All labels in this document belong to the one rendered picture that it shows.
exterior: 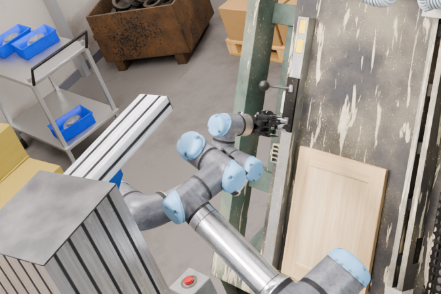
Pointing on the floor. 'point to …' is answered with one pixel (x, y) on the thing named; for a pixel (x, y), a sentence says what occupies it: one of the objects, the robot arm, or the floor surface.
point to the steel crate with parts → (151, 17)
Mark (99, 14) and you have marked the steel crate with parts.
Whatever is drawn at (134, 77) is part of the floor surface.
